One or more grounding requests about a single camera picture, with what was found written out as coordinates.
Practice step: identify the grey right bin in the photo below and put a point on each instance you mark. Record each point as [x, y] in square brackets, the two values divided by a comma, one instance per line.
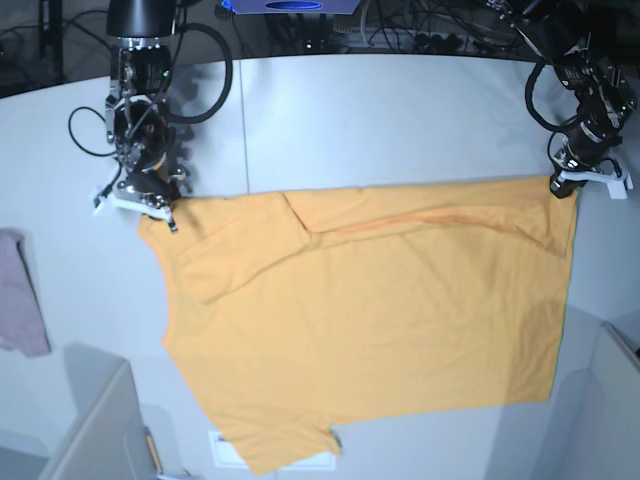
[594, 427]

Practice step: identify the pink folded cloth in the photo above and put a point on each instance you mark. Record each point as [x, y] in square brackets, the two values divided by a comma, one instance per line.
[22, 325]

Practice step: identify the grey bin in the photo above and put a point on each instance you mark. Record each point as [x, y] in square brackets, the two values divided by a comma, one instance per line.
[594, 427]
[74, 414]

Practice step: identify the grey left bin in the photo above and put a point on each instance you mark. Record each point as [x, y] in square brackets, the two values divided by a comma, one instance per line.
[74, 414]

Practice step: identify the white table label plate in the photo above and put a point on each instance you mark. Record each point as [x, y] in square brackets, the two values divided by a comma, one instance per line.
[226, 456]

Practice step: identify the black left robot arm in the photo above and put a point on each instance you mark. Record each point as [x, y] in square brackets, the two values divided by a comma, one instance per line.
[557, 32]

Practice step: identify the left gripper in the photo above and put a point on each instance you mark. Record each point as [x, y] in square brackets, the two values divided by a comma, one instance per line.
[583, 148]

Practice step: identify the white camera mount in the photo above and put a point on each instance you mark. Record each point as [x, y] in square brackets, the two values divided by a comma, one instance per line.
[617, 186]
[101, 200]

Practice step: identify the purple base unit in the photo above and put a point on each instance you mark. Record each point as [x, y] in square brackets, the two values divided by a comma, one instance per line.
[250, 7]

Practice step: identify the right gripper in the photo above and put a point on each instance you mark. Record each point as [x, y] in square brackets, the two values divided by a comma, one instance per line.
[153, 177]

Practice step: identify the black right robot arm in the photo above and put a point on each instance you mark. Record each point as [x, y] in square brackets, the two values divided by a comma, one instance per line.
[137, 122]

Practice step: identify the orange pencil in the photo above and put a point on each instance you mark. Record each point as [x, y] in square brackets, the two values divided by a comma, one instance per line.
[154, 453]

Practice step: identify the yellow T-shirt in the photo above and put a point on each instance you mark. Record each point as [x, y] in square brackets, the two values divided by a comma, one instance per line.
[292, 312]

